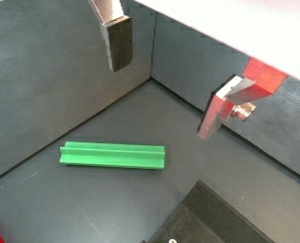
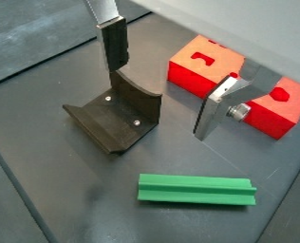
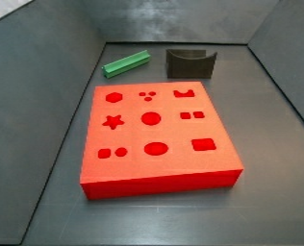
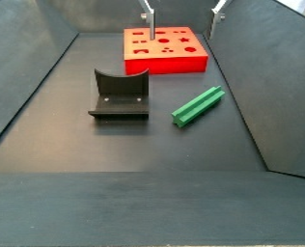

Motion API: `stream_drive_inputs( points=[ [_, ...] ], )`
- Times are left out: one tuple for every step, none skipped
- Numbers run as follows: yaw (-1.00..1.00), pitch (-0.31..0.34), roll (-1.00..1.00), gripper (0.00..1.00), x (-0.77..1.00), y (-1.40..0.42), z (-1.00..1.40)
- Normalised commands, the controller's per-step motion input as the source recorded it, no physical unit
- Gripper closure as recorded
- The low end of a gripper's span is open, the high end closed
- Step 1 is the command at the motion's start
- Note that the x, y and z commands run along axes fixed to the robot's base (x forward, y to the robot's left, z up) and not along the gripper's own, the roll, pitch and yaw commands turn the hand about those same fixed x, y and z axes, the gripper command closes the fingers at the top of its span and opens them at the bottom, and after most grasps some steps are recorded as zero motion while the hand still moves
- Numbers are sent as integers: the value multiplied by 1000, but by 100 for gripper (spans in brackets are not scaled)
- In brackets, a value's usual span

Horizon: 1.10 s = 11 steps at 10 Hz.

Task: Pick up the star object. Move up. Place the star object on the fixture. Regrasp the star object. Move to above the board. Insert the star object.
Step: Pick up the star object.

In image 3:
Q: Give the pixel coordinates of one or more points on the green star prism bar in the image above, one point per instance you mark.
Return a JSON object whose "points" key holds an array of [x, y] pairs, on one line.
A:
{"points": [[125, 64]]}

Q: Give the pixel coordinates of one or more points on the black curved fixture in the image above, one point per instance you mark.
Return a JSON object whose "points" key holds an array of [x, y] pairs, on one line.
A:
{"points": [[190, 64]]}

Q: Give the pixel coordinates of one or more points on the red shape sorting block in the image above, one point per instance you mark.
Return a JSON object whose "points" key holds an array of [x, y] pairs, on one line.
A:
{"points": [[156, 140]]}

